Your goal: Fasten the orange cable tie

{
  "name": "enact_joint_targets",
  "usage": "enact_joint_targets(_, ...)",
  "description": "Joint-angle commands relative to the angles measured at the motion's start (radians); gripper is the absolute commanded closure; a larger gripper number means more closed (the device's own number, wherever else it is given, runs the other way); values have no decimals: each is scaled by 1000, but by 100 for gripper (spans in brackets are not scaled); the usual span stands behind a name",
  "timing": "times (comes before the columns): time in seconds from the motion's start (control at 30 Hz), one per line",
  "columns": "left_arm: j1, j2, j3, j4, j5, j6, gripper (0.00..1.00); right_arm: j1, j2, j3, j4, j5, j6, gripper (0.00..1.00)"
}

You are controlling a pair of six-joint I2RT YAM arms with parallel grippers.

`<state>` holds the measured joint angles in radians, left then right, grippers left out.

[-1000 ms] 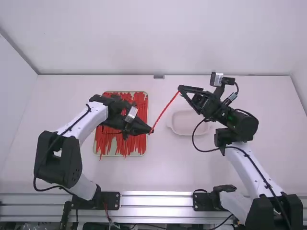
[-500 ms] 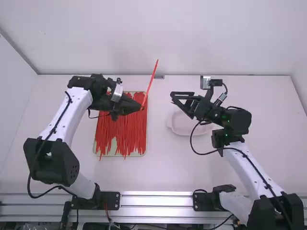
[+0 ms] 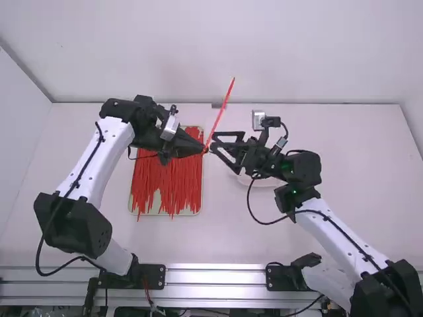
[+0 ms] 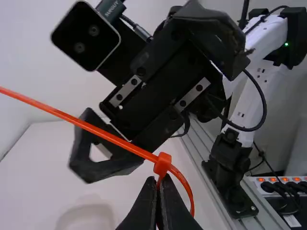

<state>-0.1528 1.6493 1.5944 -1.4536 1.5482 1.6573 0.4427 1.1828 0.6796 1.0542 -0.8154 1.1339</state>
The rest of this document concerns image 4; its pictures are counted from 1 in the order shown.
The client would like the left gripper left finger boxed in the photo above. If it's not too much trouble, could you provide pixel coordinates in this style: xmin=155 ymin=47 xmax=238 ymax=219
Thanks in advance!
xmin=115 ymin=176 xmax=158 ymax=230

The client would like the black cable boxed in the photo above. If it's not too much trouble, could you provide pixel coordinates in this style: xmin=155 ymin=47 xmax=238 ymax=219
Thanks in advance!
xmin=217 ymin=69 xmax=268 ymax=132

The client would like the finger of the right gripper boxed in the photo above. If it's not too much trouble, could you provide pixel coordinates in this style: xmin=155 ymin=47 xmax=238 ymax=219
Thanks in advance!
xmin=171 ymin=0 xmax=252 ymax=81
xmin=69 ymin=107 xmax=145 ymax=184

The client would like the white dish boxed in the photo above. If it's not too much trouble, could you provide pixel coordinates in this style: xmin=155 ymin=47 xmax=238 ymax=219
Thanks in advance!
xmin=55 ymin=194 xmax=135 ymax=230

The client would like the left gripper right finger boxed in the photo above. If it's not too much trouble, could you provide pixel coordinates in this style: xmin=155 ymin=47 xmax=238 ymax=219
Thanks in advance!
xmin=157 ymin=173 xmax=204 ymax=230

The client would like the orange cable tie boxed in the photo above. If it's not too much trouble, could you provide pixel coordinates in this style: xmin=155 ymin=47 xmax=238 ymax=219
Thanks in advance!
xmin=0 ymin=85 xmax=195 ymax=218

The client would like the white power strip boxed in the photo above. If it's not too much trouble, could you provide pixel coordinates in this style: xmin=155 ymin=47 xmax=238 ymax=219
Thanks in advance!
xmin=244 ymin=176 xmax=307 ymax=230

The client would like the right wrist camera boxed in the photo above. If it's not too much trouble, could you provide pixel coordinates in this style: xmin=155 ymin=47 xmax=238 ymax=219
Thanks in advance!
xmin=50 ymin=0 xmax=122 ymax=72

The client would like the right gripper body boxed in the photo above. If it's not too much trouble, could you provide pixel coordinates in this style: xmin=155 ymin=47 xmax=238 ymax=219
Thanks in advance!
xmin=97 ymin=18 xmax=227 ymax=154

